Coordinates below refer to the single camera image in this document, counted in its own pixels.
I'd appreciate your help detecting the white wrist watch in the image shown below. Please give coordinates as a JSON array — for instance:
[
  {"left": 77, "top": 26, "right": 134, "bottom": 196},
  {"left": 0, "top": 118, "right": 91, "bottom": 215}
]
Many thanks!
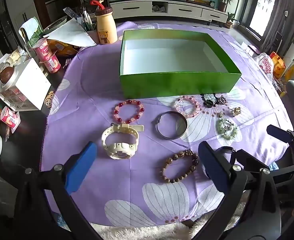
[{"left": 101, "top": 124, "right": 145, "bottom": 160}]

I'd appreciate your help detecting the grey remote control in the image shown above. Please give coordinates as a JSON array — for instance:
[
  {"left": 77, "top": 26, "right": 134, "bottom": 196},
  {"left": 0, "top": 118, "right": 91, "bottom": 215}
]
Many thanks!
[{"left": 63, "top": 7, "right": 79, "bottom": 20}]

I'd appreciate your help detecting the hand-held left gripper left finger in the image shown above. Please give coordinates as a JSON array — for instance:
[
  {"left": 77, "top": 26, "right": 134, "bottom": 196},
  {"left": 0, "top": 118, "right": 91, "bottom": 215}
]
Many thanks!
[{"left": 13, "top": 141, "right": 105, "bottom": 240}]

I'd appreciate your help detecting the orange snack bag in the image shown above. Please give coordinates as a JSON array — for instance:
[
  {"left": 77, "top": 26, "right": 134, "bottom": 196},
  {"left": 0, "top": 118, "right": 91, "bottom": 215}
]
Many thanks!
[{"left": 47, "top": 39, "right": 79, "bottom": 57}]

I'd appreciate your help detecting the black wrist watch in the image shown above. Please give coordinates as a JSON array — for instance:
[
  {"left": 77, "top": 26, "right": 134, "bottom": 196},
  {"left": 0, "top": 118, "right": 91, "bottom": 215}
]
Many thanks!
[{"left": 216, "top": 146, "right": 238, "bottom": 155}]

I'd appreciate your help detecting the pink yogurt cup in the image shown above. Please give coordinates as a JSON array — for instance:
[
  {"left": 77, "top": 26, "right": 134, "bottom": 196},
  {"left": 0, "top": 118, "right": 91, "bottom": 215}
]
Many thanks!
[
  {"left": 33, "top": 39, "right": 50, "bottom": 60},
  {"left": 43, "top": 52, "right": 61, "bottom": 73},
  {"left": 0, "top": 106, "right": 21, "bottom": 133}
]

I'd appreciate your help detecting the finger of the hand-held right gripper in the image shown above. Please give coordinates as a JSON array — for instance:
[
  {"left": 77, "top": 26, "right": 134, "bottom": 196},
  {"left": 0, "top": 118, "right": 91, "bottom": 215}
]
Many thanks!
[
  {"left": 231, "top": 149, "right": 263, "bottom": 170},
  {"left": 266, "top": 124, "right": 294, "bottom": 147}
]

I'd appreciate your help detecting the pale green chain bracelet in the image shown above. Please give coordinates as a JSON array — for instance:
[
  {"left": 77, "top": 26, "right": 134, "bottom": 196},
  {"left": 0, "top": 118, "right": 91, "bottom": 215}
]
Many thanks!
[{"left": 217, "top": 112, "right": 235, "bottom": 131}]

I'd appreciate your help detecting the silver bangle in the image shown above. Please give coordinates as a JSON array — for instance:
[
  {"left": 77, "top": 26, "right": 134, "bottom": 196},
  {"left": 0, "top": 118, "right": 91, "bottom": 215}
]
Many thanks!
[{"left": 155, "top": 111, "right": 188, "bottom": 140}]

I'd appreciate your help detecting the red and pink bead bracelet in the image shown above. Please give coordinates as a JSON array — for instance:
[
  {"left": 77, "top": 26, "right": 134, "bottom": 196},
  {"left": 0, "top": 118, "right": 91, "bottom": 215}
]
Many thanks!
[{"left": 114, "top": 99, "right": 146, "bottom": 124}]

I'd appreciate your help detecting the white tv cabinet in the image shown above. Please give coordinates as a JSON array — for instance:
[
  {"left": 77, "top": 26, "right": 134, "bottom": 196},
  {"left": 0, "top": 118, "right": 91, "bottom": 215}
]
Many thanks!
[{"left": 109, "top": 0, "right": 229, "bottom": 25}]

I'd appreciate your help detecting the white paper sheet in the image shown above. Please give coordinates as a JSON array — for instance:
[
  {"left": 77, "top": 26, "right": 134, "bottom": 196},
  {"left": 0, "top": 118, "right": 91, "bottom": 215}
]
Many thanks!
[{"left": 43, "top": 17, "right": 97, "bottom": 48}]

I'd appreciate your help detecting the brown round ball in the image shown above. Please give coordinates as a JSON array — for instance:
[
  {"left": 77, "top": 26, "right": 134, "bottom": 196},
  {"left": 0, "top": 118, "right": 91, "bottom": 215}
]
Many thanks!
[{"left": 0, "top": 66, "right": 15, "bottom": 84}]

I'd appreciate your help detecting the purple floral cloth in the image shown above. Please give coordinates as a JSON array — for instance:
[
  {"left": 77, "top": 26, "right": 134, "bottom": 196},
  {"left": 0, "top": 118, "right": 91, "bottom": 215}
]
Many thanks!
[{"left": 39, "top": 21, "right": 291, "bottom": 228}]

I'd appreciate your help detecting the pale green bead bracelet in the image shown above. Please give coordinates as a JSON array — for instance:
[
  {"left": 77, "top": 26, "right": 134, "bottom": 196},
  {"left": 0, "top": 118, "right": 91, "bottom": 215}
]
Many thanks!
[{"left": 223, "top": 127, "right": 238, "bottom": 140}]

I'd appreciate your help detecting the tall potted plant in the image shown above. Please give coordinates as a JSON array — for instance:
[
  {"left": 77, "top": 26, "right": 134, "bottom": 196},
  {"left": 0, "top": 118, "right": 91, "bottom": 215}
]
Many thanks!
[{"left": 216, "top": 0, "right": 231, "bottom": 12}]

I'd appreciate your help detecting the white drawer organizer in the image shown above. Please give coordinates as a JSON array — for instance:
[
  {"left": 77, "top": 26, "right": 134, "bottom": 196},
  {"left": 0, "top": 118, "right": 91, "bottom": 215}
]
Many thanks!
[{"left": 0, "top": 58, "right": 52, "bottom": 112}]

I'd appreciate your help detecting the green cardboard box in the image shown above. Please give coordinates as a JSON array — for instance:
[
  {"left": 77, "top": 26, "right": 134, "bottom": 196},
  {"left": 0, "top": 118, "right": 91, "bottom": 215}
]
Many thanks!
[{"left": 119, "top": 29, "right": 242, "bottom": 99}]

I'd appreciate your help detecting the white fluffy rug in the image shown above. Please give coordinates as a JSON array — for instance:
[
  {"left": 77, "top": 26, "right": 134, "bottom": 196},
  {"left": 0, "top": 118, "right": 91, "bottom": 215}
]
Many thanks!
[{"left": 92, "top": 210, "right": 245, "bottom": 240}]

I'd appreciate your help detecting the small potted plant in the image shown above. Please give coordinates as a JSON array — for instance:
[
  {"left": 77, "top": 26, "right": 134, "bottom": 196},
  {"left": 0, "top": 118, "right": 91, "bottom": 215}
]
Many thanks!
[{"left": 225, "top": 12, "right": 239, "bottom": 29}]

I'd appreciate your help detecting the white plastic bag red print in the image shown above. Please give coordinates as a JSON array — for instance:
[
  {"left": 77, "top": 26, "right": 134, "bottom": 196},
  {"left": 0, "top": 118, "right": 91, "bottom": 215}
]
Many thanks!
[{"left": 253, "top": 52, "right": 274, "bottom": 74}]

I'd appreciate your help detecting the yellow bear bottle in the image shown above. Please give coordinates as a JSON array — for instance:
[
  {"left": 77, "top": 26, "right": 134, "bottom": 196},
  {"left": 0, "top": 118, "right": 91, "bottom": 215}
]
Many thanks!
[{"left": 89, "top": 0, "right": 118, "bottom": 45}]

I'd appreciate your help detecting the black and white beaded ornament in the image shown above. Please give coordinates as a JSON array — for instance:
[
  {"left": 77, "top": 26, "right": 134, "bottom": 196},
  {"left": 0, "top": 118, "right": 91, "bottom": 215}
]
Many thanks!
[{"left": 201, "top": 94, "right": 216, "bottom": 107}]

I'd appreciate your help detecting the pale pink bead bracelet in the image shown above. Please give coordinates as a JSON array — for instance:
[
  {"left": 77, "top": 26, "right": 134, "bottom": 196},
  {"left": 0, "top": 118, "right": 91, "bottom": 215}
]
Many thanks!
[{"left": 174, "top": 95, "right": 203, "bottom": 119}]

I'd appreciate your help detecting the brown wooden bead bracelet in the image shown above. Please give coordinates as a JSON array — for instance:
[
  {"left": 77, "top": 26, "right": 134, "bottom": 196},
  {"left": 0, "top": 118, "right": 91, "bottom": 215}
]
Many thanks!
[{"left": 161, "top": 149, "right": 200, "bottom": 183}]

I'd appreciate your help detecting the yellow orange bag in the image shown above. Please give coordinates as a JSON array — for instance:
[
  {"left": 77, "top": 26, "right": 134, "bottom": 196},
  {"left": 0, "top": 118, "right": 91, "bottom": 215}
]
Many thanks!
[{"left": 270, "top": 51, "right": 286, "bottom": 79}]

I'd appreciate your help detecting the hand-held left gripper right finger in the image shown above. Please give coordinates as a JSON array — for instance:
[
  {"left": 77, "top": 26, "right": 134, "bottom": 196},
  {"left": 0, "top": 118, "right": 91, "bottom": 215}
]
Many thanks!
[{"left": 194, "top": 141, "right": 283, "bottom": 240}]

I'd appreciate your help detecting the pen holder with pencils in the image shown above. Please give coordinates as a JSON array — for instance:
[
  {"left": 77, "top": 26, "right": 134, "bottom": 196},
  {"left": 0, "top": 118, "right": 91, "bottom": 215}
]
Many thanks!
[{"left": 78, "top": 6, "right": 98, "bottom": 32}]

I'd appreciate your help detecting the green and white paper packet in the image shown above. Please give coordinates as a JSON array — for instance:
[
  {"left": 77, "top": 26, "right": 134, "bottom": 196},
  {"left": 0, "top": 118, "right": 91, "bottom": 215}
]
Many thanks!
[{"left": 19, "top": 17, "right": 43, "bottom": 48}]

